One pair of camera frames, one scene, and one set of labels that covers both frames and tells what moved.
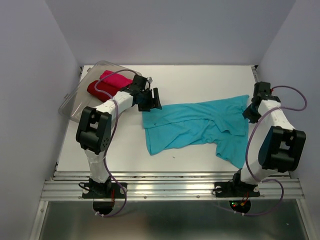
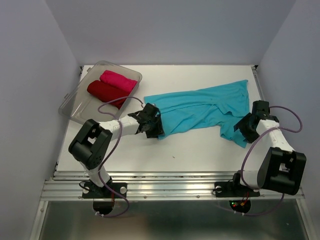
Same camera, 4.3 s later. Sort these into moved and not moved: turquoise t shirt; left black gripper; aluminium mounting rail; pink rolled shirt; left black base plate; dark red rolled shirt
Moved: turquoise t shirt; left black gripper
Not moved: aluminium mounting rail; left black base plate; dark red rolled shirt; pink rolled shirt
